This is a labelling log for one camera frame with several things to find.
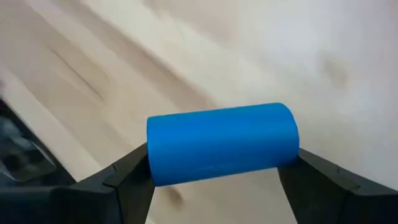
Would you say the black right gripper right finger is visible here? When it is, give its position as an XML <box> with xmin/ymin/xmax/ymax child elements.
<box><xmin>277</xmin><ymin>147</ymin><xmax>398</xmax><ymax>224</ymax></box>

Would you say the blue long cylinder block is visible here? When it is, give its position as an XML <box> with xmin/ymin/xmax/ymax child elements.
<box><xmin>146</xmin><ymin>102</ymin><xmax>300</xmax><ymax>187</ymax></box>

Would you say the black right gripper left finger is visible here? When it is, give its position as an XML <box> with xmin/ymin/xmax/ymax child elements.
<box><xmin>0</xmin><ymin>142</ymin><xmax>155</xmax><ymax>224</ymax></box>

